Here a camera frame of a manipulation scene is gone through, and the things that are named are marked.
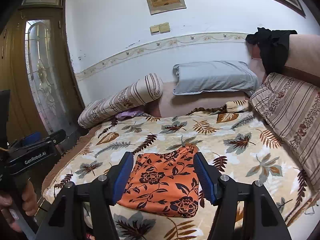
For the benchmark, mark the small framed wall picture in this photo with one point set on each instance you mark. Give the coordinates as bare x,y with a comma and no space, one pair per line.
165,0

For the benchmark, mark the beige wall switch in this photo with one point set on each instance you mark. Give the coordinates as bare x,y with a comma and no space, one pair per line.
164,27
155,30

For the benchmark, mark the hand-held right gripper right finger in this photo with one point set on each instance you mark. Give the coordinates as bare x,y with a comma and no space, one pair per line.
206,178

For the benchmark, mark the wooden door with glass panel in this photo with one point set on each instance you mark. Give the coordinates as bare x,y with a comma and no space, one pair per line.
17,67

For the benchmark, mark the orange floral shirt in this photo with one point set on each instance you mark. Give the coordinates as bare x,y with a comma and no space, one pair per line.
162,180

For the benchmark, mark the leaf print blanket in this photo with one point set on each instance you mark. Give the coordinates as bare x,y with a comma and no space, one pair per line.
175,135

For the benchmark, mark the purple cloth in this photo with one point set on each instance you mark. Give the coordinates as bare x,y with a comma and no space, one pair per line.
127,114

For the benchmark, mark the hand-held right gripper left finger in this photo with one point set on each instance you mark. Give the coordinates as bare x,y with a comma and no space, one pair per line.
122,177

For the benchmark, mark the black garment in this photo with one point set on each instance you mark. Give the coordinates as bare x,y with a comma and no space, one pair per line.
272,50

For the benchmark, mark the grey pillow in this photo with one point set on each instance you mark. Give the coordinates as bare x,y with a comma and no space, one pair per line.
215,77

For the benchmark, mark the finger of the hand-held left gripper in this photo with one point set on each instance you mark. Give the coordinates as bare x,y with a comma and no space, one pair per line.
32,138
57,135

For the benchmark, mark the striped floral flat pillow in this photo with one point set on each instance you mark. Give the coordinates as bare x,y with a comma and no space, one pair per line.
295,110

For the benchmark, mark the pink upholstered headboard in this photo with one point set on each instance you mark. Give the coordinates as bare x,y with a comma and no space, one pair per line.
305,52

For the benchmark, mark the pink bed sheet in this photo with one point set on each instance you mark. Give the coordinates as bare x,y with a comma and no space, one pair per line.
172,105

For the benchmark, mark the striped bolster pillow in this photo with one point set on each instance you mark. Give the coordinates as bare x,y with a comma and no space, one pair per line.
125,97

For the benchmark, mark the person's left hand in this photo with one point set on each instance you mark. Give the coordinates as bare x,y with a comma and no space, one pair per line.
28,197

